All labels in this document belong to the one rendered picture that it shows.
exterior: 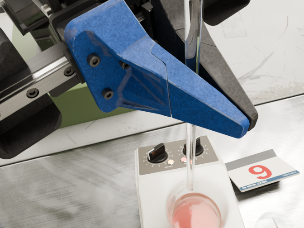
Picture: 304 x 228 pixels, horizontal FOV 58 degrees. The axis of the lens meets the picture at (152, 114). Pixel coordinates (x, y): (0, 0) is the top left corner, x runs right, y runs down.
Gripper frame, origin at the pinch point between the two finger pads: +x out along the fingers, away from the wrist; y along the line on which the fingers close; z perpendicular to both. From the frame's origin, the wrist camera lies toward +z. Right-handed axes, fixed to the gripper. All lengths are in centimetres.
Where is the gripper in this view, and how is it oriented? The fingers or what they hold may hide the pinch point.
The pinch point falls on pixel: (190, 78)
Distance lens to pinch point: 12.6
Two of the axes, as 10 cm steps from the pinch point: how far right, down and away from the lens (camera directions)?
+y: 7.9, -5.6, 2.6
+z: -1.2, -5.5, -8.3
